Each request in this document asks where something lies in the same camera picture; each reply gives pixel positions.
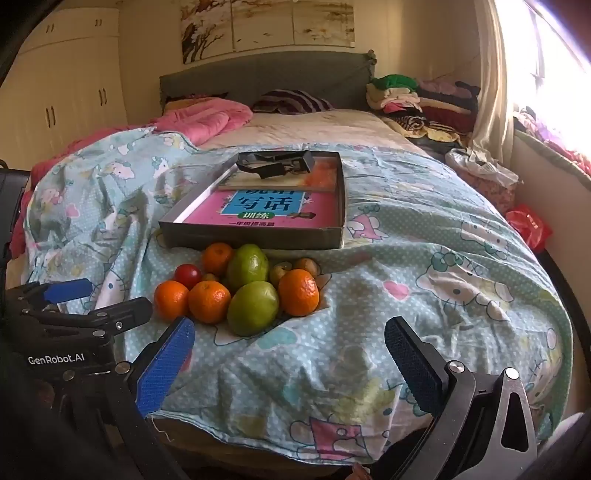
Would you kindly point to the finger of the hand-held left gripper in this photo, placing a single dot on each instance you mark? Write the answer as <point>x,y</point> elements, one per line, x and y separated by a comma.
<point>120,314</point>
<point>69,290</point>

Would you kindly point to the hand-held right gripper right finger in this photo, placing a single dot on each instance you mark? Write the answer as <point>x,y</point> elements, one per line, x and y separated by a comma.
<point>415,369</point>

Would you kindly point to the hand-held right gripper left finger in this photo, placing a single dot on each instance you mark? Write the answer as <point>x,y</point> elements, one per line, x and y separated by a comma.
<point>166,369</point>

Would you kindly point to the orange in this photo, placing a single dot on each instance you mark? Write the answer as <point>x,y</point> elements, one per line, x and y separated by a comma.
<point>218,258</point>
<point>298,292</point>
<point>209,301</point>
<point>171,300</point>

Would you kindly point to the red tomato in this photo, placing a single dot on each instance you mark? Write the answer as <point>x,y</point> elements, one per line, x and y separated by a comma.
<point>187,275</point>

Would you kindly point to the small brown fruit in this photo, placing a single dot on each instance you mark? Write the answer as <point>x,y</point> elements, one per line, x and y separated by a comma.
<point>280,272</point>
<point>210,277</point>
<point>305,266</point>

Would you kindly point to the green lime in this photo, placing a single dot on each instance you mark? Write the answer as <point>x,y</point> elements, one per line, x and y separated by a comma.
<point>253,308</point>
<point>247,265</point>

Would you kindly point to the shallow cardboard box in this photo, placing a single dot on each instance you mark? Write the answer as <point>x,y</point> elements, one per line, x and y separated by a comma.
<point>254,236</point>

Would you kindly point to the cartoon cat printed blanket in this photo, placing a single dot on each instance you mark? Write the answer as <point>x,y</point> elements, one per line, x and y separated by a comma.
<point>415,240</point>

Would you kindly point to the pink book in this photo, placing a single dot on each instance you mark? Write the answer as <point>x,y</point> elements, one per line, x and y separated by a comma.
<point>203,210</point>

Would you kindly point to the red plastic bag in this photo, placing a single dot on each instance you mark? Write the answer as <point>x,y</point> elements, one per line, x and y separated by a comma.
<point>526,226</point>

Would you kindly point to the cream wardrobe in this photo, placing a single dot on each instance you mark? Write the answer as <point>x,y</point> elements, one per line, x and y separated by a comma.
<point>69,92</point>

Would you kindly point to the pink quilt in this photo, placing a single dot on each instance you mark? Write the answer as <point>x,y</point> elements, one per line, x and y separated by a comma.
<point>207,122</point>

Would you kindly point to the white plastic bag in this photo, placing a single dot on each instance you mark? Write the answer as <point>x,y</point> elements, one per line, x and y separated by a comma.
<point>480,166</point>

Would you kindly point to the beige orange book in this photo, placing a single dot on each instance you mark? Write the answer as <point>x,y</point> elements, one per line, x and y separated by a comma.
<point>318,177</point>

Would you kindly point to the beige bed sheet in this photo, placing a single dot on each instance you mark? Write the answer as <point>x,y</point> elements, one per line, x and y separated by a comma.
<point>323,129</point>

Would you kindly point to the pile of folded clothes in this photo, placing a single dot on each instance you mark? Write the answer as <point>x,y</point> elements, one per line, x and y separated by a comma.
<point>429,110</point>

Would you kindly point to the clothes on window sill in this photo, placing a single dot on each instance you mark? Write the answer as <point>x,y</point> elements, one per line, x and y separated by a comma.
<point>554,138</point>

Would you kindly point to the striped pillow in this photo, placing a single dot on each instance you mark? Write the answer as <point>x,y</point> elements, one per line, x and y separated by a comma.
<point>295,101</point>

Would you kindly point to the green padded headboard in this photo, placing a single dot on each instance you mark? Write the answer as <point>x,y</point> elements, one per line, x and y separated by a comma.
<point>277,74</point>

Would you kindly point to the cream curtain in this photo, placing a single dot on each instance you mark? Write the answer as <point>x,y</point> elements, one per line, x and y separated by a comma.
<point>494,92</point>

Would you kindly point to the green garment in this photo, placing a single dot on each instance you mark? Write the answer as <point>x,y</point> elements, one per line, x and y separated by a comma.
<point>395,82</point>

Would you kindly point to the window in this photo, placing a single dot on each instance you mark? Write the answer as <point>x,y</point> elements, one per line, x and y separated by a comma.
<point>563,69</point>

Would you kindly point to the black plastic frame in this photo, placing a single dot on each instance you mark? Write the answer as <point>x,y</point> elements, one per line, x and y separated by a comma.
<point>304,159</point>

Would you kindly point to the wall painting panel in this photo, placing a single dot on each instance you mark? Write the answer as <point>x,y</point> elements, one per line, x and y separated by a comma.
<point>205,30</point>
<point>263,23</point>
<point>323,23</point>

